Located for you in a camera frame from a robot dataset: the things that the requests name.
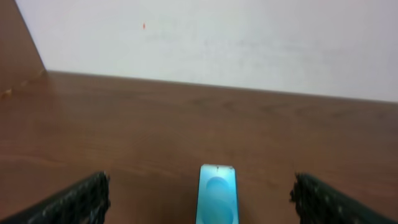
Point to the blue Galaxy smartphone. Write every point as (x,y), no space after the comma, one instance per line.
(217,201)

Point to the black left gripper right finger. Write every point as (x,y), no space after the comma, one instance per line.
(318,203)

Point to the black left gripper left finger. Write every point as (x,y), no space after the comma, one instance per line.
(86,201)

